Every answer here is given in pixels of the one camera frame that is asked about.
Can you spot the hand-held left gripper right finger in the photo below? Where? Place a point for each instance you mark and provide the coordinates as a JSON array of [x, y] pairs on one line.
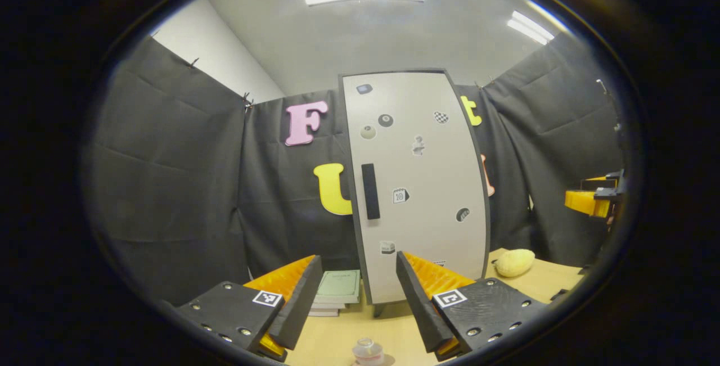
[[419, 310]]

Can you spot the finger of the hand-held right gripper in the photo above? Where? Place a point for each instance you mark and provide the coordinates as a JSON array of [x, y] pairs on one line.
[[585, 202], [599, 182]]

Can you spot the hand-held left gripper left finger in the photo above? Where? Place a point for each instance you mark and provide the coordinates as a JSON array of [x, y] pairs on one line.
[[304, 310]]

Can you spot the clear bottle with pink label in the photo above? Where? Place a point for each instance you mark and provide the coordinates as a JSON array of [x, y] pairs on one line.
[[367, 349]]

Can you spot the dark grey cabinet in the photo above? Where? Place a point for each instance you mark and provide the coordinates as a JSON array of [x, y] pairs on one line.
[[380, 308]]

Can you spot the yellow lumpy toy fruit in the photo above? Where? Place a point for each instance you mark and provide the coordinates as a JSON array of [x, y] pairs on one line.
[[514, 263]]

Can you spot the small ceiling light panel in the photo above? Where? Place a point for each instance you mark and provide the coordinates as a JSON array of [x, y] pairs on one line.
[[530, 27]]

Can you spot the black backdrop cloth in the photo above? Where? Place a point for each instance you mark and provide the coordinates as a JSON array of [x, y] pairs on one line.
[[169, 186]]

